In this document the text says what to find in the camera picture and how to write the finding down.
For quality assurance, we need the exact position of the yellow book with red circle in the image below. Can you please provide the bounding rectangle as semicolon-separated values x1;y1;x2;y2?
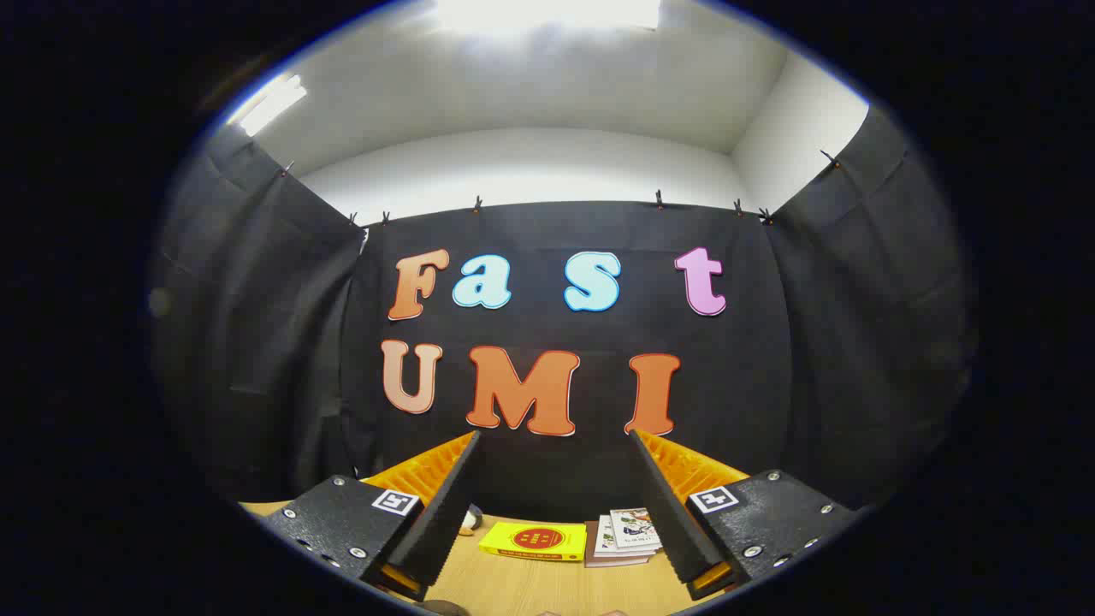
477;520;588;562

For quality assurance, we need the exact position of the ceiling light panel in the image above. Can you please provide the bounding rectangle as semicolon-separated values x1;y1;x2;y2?
227;75;307;138
436;0;661;35

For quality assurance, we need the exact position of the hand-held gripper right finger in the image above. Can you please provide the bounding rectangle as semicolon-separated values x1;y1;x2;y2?
629;428;861;601

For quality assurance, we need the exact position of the pale pink book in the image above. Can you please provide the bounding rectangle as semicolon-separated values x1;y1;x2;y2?
584;520;651;568

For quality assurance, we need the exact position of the black backdrop cloth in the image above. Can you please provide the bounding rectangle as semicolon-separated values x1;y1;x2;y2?
150;107;976;514

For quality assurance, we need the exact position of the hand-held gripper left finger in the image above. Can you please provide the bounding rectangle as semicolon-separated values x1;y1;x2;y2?
257;430;482;601

